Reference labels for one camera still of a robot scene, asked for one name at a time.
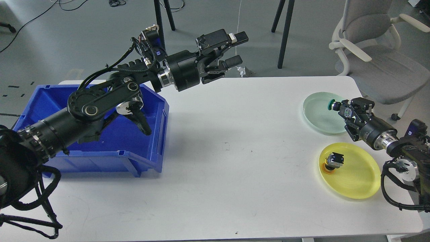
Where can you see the yellow push button front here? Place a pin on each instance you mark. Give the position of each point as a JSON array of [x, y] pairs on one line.
[[332, 162]]

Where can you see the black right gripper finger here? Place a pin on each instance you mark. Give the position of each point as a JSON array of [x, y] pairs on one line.
[[352, 128], [356, 106]]

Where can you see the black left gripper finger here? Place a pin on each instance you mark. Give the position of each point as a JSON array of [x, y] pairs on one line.
[[212, 46], [218, 68]]

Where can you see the yellow plate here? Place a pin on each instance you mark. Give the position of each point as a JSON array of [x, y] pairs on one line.
[[359, 175]]

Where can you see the green push button front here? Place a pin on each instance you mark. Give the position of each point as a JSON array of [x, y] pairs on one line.
[[342, 108]]

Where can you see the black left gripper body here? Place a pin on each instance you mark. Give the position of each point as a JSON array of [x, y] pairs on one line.
[[181, 70]]

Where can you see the light green plate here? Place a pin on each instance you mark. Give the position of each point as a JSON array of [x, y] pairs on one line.
[[317, 115]]

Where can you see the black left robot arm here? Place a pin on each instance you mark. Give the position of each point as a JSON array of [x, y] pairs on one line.
[[27, 183]]

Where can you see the black stand leg right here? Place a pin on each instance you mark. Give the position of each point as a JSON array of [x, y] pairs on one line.
[[287, 25]]

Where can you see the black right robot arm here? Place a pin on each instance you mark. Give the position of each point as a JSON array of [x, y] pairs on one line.
[[409, 166]]

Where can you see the blue plastic bin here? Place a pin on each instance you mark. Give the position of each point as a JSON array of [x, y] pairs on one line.
[[122, 147]]

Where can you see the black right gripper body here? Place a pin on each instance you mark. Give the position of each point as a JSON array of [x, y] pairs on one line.
[[377, 134]]

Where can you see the grey office chair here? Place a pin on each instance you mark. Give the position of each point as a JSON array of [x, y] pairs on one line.
[[367, 44]]

